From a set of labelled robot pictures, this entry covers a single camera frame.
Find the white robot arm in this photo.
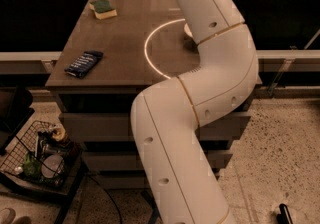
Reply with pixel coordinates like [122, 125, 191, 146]
[131, 0, 258, 224]

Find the green yellow sponge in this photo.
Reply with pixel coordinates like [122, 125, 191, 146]
[89, 0, 117, 20]

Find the grey drawer cabinet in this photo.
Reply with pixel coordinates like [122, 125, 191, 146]
[45, 0, 263, 191]

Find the white bowl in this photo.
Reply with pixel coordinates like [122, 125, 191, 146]
[184, 23, 193, 39]

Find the blue snack bag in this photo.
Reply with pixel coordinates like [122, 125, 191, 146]
[64, 51, 103, 79]

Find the white cup in basket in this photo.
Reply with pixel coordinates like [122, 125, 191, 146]
[41, 154, 63, 179]

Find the green item in basket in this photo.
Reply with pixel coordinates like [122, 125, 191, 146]
[22, 152, 41, 179]

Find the blue tape cross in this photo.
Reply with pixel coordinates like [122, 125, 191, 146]
[141, 190, 160, 224]

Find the black object on floor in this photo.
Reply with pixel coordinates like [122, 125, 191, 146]
[276, 204, 293, 224]

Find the black wire basket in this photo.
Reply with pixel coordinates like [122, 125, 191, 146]
[0, 121, 79, 188]

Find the black cable on floor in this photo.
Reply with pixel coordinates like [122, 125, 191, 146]
[87, 173, 124, 224]

